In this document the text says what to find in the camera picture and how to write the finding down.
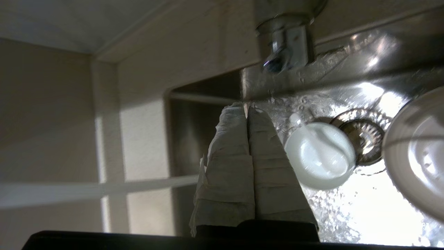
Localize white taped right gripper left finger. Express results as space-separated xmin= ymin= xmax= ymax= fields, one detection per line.
xmin=189 ymin=102 xmax=256 ymax=237

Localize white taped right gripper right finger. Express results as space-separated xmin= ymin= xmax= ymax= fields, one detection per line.
xmin=247 ymin=104 xmax=319 ymax=231

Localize small white bowl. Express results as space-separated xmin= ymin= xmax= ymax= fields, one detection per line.
xmin=284 ymin=122 xmax=357 ymax=190

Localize chrome gooseneck faucet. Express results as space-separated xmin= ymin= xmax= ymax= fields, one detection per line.
xmin=254 ymin=0 xmax=328 ymax=74

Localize white round plate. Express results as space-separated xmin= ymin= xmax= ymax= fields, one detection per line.
xmin=382 ymin=87 xmax=444 ymax=223

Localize stainless steel sink basin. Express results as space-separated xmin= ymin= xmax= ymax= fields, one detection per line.
xmin=166 ymin=5 xmax=444 ymax=248

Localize round metal drain strainer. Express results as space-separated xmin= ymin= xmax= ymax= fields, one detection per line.
xmin=330 ymin=109 xmax=392 ymax=166

